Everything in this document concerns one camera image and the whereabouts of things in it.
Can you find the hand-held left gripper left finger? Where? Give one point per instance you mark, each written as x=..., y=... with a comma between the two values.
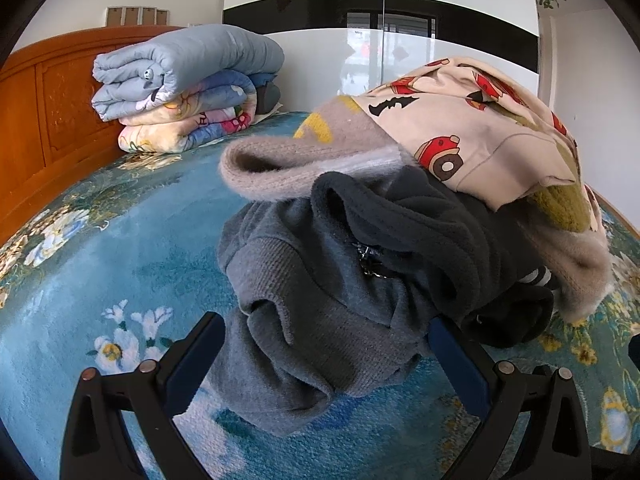
x=184, y=386

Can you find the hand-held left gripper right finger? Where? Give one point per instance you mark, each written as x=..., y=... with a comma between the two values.
x=462, y=376

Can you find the grey knit sweater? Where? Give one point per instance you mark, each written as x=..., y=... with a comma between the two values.
x=300, y=310

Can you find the cream printed garment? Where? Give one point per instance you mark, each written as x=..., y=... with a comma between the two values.
x=450, y=115

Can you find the black garment with white stripes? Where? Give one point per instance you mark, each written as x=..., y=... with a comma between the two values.
x=515, y=321

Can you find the teal floral blanket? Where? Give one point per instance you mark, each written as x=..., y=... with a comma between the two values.
x=125, y=260

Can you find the dark grey fleece jacket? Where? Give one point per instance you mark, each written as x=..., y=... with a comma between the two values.
x=425, y=230

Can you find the olive green knit garment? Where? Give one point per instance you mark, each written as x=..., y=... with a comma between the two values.
x=560, y=205

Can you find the beige fuzzy sweater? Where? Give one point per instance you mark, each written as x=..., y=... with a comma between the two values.
x=280, y=165

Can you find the folded floral quilt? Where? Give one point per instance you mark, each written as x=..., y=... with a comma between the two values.
x=200, y=121

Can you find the wooden headboard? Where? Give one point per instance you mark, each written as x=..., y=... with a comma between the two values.
x=50, y=110

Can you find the folded light blue quilt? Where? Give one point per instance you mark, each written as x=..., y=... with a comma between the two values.
x=200, y=55

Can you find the white wardrobe with black stripe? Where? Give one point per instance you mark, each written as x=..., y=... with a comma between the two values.
x=310, y=60

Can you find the small picture frame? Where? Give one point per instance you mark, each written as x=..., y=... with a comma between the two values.
x=132, y=15
x=148, y=15
x=162, y=16
x=114, y=16

